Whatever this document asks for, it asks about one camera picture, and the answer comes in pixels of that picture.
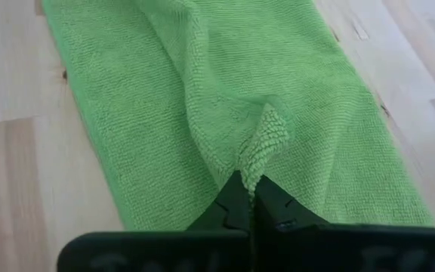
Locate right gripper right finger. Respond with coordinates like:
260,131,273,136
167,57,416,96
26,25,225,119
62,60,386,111
254,175,435,272

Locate green microfiber towel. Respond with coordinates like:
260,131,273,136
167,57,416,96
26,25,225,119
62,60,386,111
42,0,435,232

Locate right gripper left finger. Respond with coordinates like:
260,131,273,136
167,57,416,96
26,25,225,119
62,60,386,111
57,170,255,272

